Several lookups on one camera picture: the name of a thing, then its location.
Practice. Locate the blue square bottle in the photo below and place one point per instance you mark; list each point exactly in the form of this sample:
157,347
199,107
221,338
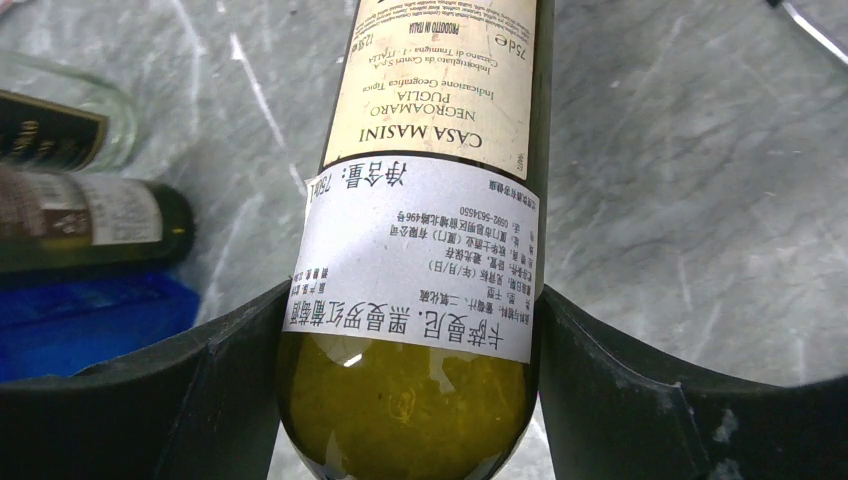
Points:
61,329

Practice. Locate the dark green wine bottle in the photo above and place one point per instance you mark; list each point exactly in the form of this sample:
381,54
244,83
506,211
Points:
52,221

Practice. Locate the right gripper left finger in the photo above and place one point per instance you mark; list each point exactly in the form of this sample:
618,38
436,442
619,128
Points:
198,405

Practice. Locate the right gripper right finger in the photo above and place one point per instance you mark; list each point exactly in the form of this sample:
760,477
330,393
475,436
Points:
618,408

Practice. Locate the yellow black screwdriver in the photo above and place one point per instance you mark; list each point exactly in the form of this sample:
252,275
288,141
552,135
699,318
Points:
825,40

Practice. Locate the clear tall empty bottle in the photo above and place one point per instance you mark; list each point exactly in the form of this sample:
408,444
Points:
54,116

